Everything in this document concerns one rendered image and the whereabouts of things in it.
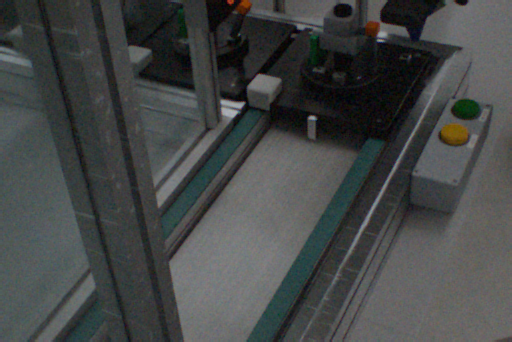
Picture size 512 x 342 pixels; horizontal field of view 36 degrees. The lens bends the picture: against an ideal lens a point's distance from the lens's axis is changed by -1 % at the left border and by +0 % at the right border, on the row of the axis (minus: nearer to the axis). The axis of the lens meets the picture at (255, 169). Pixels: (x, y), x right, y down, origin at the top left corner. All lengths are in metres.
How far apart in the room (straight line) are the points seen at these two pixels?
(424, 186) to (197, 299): 0.37
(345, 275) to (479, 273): 0.24
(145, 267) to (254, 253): 0.71
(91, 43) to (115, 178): 0.07
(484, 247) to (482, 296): 0.10
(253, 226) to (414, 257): 0.24
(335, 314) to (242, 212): 0.27
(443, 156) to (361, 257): 0.24
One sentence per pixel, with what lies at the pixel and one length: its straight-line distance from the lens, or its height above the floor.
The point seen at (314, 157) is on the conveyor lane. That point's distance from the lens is 1.26.
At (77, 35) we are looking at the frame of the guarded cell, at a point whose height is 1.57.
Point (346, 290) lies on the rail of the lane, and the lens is 1.01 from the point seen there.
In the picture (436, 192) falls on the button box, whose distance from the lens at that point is 1.18.
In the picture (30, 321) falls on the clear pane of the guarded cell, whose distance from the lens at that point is 0.37.
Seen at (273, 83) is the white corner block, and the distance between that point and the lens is 1.30.
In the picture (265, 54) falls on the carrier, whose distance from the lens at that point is 1.41.
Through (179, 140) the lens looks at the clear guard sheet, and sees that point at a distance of 1.19.
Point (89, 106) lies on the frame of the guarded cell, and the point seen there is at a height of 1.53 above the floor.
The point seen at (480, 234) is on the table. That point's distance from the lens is 1.24.
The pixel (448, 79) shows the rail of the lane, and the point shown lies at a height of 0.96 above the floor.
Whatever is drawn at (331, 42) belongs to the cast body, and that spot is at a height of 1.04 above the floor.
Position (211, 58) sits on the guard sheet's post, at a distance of 1.20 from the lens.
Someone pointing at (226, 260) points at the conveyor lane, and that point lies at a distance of 1.11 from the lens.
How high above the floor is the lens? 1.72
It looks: 40 degrees down
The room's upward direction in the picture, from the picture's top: 4 degrees counter-clockwise
